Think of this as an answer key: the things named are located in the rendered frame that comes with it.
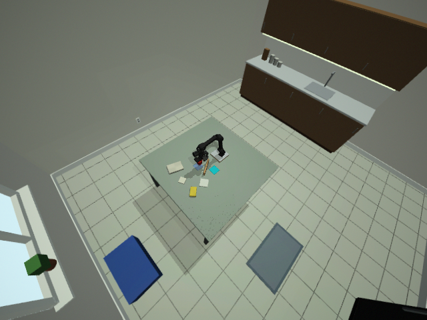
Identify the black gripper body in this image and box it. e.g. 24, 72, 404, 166
194, 151, 209, 163

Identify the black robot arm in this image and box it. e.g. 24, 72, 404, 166
192, 134, 225, 161

